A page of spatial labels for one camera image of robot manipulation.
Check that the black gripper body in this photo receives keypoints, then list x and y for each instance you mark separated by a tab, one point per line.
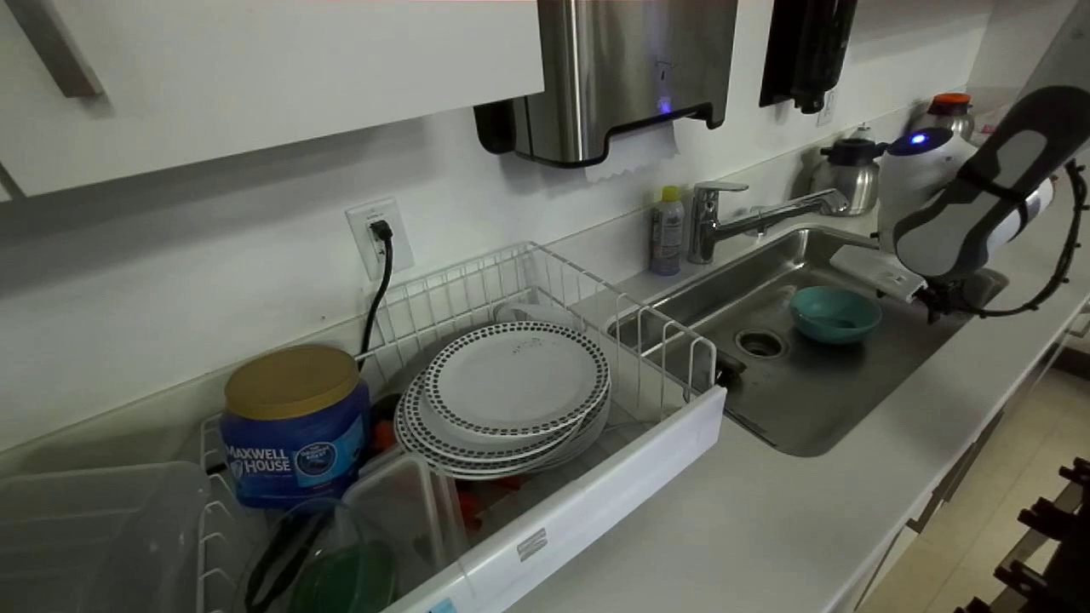
959	293

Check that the teal blue bowl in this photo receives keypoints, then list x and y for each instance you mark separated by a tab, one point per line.
835	316

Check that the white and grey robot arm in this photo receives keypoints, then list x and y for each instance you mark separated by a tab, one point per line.
975	215

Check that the stainless steel sink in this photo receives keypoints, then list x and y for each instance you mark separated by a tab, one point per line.
818	392

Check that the sink drain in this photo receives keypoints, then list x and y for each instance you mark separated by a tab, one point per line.
761	341

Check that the black rack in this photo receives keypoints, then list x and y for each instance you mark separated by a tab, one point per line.
1051	546

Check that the white dish rack drain tray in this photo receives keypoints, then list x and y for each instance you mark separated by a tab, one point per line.
592	497

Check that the green plastic dish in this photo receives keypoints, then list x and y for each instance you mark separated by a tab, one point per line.
343	581

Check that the metal kettle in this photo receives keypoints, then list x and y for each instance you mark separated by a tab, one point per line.
854	175

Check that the container with orange lid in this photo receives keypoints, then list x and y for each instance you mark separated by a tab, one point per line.
953	109

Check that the chrome faucet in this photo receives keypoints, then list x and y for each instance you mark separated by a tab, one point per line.
727	215

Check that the grey bottle with yellow cap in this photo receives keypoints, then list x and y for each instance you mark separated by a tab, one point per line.
667	232

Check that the stainless paper towel dispenser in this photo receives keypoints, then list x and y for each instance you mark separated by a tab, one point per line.
618	68

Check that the white plate with dotted rim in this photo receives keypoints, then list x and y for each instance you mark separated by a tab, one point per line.
517	381
455	438
437	459

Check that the small clear plastic container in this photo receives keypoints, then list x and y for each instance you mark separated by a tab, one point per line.
395	514

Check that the blue coffee canister tan lid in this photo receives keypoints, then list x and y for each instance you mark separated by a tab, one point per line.
297	444

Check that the white upper cabinet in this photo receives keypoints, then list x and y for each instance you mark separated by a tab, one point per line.
261	68

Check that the large clear plastic container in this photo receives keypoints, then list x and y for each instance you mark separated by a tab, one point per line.
95	546

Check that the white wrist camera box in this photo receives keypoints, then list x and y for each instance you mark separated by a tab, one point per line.
881	274

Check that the black wall dispenser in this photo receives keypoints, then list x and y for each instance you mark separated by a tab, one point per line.
804	52

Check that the white wall outlet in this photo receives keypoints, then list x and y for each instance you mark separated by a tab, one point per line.
378	239

